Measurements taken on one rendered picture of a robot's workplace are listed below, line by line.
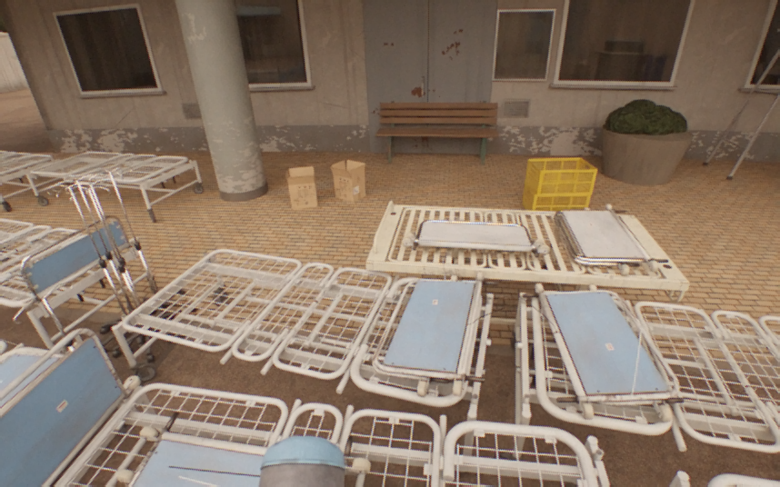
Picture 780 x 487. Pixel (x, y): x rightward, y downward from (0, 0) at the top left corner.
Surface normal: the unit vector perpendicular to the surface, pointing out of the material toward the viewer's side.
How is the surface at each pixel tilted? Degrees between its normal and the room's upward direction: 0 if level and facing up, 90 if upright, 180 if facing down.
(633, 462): 0
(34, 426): 90
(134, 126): 90
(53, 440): 90
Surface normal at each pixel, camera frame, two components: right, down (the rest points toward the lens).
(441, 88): -0.15, 0.49
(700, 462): -0.03, -0.87
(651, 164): -0.24, 0.64
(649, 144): -0.44, 0.61
